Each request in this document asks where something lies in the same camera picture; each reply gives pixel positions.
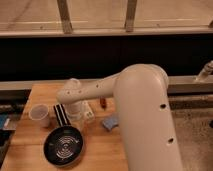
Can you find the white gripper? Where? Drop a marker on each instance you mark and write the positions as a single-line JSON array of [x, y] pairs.
[[77, 121]]

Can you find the black ceramic bowl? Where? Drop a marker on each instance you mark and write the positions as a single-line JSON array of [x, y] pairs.
[[63, 146]]

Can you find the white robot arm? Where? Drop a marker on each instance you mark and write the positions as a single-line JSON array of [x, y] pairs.
[[144, 116]]

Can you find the white tube bottle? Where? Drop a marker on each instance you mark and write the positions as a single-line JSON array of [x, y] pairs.
[[88, 113]]

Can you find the red small object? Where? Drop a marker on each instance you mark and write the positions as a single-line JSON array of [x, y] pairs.
[[103, 103]]

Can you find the blue sponge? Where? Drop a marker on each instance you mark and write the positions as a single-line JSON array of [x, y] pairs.
[[110, 122]]

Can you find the white plastic cup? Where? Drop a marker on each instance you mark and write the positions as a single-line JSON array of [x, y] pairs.
[[40, 114]]

